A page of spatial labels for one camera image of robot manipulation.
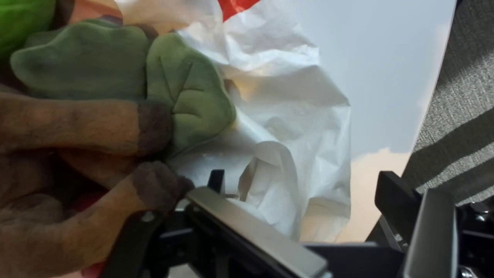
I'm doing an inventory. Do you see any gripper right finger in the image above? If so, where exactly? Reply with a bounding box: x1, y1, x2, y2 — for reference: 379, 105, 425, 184
366, 171, 494, 278

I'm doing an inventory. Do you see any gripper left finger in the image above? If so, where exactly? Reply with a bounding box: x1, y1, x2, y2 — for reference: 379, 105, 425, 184
100, 169, 333, 278

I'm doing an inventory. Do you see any white plastic bag red print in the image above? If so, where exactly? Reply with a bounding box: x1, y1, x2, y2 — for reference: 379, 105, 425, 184
115, 0, 352, 244

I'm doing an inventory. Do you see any brown and green plush toy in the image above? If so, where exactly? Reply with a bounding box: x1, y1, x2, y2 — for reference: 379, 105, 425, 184
0, 17, 237, 278

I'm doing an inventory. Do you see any bright green plush toy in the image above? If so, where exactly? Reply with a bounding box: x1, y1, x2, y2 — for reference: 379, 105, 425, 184
0, 0, 58, 58

